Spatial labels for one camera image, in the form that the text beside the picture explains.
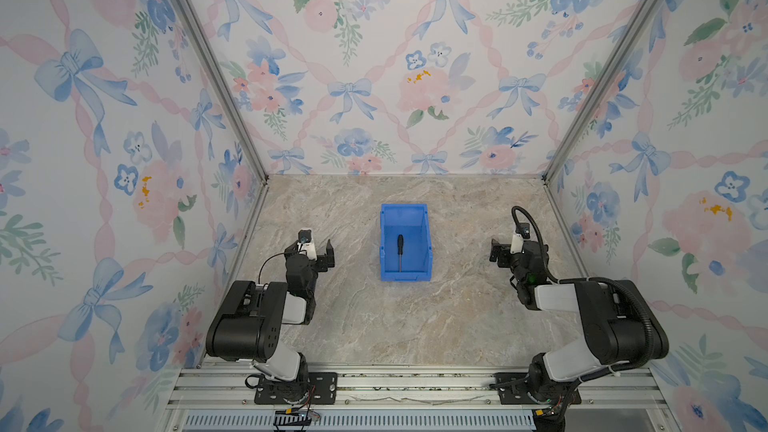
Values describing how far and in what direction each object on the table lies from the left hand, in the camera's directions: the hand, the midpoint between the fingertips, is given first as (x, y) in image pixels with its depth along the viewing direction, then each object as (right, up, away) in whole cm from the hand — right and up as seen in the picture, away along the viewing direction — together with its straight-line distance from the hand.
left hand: (314, 239), depth 91 cm
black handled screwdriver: (+27, -4, +9) cm, 28 cm away
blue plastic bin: (+30, +5, +13) cm, 33 cm away
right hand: (+61, 0, +3) cm, 61 cm away
